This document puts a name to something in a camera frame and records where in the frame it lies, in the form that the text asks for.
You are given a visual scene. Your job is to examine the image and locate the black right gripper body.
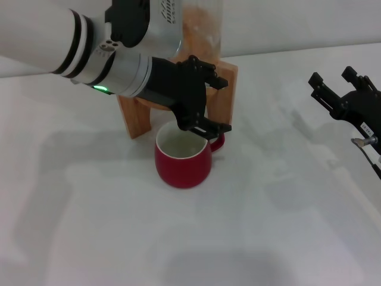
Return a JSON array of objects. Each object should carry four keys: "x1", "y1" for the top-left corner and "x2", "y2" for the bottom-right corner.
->
[{"x1": 332, "y1": 88, "x2": 381, "y2": 155}]

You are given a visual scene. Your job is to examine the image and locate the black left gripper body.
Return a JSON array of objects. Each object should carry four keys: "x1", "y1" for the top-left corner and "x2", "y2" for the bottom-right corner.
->
[{"x1": 138, "y1": 56, "x2": 208, "y2": 117}]

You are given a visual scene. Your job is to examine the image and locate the red cup with white inside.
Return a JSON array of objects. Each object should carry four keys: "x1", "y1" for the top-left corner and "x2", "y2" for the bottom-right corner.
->
[{"x1": 154, "y1": 120, "x2": 226, "y2": 189}]

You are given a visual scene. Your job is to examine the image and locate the clear glass water dispenser jar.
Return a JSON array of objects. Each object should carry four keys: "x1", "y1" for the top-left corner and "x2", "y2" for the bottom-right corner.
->
[{"x1": 174, "y1": 0, "x2": 223, "y2": 60}]

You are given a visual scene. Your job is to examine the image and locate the wooden dispenser stand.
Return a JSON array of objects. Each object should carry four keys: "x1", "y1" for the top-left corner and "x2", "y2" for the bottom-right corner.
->
[{"x1": 117, "y1": 49, "x2": 239, "y2": 140}]

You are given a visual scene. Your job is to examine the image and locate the silver cable connector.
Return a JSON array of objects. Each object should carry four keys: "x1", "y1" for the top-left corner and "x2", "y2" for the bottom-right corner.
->
[{"x1": 351, "y1": 135, "x2": 377, "y2": 148}]

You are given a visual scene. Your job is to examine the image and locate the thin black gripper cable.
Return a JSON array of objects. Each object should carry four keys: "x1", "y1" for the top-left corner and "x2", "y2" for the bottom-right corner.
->
[{"x1": 361, "y1": 145, "x2": 381, "y2": 182}]

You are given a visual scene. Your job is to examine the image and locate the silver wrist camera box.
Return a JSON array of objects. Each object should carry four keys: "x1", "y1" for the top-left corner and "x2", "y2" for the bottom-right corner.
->
[{"x1": 104, "y1": 0, "x2": 185, "y2": 60}]

